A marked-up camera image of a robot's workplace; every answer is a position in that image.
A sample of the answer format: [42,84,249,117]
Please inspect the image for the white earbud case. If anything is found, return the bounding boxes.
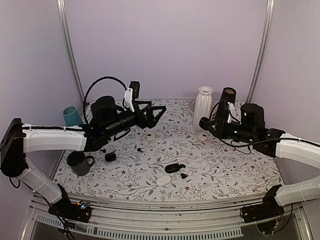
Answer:
[156,175,172,187]

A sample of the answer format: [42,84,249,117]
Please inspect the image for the right metal corner post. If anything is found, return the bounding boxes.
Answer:
[245,0,276,104]

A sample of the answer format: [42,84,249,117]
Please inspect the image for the left metal corner post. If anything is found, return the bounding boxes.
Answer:
[56,0,85,103]

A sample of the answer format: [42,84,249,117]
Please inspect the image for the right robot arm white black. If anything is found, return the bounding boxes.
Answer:
[199,101,320,218]

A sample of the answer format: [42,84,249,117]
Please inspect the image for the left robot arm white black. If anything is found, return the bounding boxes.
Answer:
[0,96,166,217]

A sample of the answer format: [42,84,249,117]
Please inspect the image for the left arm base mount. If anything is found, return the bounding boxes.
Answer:
[48,199,93,223]

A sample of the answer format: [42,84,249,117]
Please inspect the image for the floral table mat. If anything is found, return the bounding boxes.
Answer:
[53,100,282,202]

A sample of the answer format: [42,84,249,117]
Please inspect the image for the black round earbud case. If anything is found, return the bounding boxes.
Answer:
[199,117,211,131]

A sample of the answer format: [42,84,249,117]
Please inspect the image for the black earbud front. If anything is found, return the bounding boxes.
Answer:
[180,173,188,179]

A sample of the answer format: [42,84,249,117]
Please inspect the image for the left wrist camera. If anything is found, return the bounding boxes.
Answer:
[123,81,140,112]

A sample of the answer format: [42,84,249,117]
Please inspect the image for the metal corner post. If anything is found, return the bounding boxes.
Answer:
[245,0,276,104]
[56,0,85,103]

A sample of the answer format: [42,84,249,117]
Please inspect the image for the white ribbed vase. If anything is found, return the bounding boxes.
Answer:
[193,86,213,129]

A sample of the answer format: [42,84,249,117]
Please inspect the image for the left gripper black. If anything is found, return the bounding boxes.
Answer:
[104,100,166,138]

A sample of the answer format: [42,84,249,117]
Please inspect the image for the teal cup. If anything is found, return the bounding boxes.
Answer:
[62,106,83,127]

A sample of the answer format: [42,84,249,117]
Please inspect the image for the dark grey mug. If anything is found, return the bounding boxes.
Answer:
[66,151,95,176]

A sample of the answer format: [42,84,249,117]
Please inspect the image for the black open oval case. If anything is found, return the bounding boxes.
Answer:
[164,163,186,174]

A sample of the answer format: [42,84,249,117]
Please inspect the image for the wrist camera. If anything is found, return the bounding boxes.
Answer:
[222,101,238,124]
[123,81,140,112]

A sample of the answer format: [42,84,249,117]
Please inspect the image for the black cylinder tube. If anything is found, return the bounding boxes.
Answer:
[215,87,237,120]

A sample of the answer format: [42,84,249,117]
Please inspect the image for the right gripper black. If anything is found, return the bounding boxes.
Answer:
[205,118,256,145]

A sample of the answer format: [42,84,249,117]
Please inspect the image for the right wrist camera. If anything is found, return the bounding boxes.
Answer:
[222,101,238,124]

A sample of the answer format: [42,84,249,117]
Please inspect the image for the small black earbud case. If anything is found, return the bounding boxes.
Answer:
[104,152,117,163]

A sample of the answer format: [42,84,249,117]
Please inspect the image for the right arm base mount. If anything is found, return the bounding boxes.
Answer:
[239,184,285,223]

